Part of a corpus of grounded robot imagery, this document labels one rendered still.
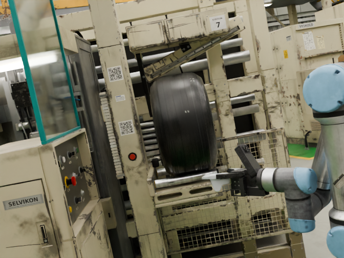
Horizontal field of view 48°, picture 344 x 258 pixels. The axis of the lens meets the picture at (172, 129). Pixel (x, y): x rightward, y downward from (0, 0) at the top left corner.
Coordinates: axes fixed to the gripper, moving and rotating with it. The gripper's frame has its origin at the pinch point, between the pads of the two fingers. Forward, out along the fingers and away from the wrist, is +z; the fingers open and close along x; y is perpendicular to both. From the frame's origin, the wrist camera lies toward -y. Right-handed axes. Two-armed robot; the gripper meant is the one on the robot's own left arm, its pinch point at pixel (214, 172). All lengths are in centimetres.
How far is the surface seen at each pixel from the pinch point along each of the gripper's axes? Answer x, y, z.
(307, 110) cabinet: 494, -22, 178
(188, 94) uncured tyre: 38, -33, 40
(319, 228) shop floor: 207, 79, 53
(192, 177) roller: 45, 10, 49
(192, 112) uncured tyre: 37, -23, 37
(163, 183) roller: 35, 11, 60
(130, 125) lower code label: 28, -20, 74
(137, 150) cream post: 31, -7, 73
